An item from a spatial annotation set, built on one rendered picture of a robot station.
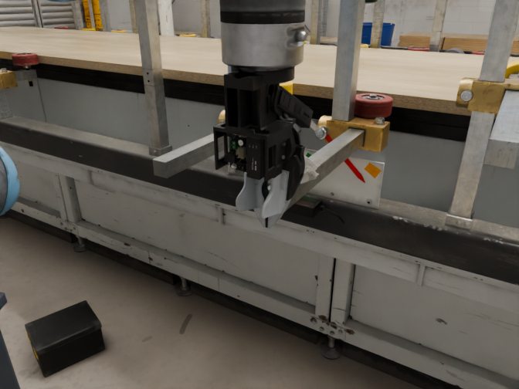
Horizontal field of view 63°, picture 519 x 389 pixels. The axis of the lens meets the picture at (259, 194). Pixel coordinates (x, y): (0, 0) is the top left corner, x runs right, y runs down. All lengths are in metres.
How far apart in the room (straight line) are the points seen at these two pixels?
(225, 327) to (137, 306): 0.37
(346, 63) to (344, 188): 0.25
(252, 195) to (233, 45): 0.19
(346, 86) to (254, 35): 0.43
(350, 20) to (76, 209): 1.54
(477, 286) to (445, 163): 0.29
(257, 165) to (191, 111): 0.90
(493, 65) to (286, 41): 0.43
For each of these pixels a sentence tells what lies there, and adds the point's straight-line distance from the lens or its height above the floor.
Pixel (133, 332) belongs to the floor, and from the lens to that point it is 1.67.
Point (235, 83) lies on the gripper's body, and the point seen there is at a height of 1.02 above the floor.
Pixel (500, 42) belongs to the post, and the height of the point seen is 1.03.
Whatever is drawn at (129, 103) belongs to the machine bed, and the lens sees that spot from 1.55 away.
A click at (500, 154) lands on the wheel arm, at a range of 0.52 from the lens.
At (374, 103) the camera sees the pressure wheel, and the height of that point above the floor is 0.90.
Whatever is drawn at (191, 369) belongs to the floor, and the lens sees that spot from 1.51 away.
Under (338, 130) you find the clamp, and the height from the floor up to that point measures 0.85.
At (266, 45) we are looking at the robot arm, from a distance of 0.45.
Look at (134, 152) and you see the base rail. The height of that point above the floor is 0.70.
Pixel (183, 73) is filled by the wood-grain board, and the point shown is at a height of 0.89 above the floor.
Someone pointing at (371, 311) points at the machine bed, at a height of 0.23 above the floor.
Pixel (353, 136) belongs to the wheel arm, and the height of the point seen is 0.86.
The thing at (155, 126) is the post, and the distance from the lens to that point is 1.17.
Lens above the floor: 1.10
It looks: 25 degrees down
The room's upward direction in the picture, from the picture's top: straight up
